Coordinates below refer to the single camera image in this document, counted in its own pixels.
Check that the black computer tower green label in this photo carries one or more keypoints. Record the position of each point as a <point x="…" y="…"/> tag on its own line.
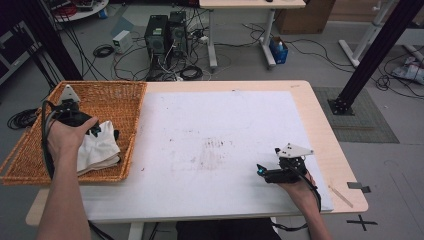
<point x="156" y="40"/>

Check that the wooden desk with white legs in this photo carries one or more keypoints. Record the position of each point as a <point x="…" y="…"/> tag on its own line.
<point x="250" y="3"/>

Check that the person's dark trousers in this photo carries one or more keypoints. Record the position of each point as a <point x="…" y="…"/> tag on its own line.
<point x="220" y="230"/>

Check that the white table leg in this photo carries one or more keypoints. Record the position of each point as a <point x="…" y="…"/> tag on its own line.
<point x="135" y="231"/>

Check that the round white table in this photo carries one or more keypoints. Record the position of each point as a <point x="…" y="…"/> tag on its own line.
<point x="80" y="8"/>

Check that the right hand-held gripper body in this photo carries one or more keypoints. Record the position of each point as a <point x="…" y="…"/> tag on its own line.
<point x="290" y="166"/>

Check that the grey shelf unit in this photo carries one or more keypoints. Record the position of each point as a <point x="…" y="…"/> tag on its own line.
<point x="15" y="50"/>

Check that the brown cardboard box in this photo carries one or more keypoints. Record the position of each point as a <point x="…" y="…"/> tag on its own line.
<point x="305" y="16"/>

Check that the white garment with black trim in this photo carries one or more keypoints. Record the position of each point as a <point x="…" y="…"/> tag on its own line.
<point x="100" y="151"/>

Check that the grey tape piece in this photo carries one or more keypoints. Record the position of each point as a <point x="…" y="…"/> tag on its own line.
<point x="357" y="186"/>

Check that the white metal stand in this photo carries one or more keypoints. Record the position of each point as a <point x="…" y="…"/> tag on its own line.
<point x="363" y="40"/>

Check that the grey floor mat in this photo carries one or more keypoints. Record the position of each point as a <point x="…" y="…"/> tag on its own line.
<point x="363" y="123"/>

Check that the black metal post with base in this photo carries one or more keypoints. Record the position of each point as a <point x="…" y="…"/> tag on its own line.
<point x="376" y="55"/>

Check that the person's left hand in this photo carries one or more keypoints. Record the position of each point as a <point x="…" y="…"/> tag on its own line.
<point x="65" y="143"/>

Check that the crumpled plastic bag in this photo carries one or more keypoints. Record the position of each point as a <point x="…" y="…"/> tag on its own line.
<point x="409" y="70"/>

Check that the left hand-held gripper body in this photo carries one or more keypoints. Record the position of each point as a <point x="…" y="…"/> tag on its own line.
<point x="70" y="110"/>

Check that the white table mat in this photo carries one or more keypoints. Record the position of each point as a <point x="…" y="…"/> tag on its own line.
<point x="226" y="120"/>

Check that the small white device box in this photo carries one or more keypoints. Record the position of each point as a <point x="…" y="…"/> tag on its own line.
<point x="122" y="41"/>

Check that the blue box with bottle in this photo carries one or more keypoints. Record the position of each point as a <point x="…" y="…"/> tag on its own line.
<point x="279" y="51"/>

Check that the thin wooden stick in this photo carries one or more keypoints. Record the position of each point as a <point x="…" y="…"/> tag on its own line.
<point x="340" y="196"/>

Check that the orange wicker basket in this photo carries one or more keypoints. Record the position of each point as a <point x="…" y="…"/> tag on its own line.
<point x="30" y="160"/>

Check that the person's right hand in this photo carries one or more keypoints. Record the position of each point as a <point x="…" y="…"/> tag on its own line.
<point x="305" y="196"/>

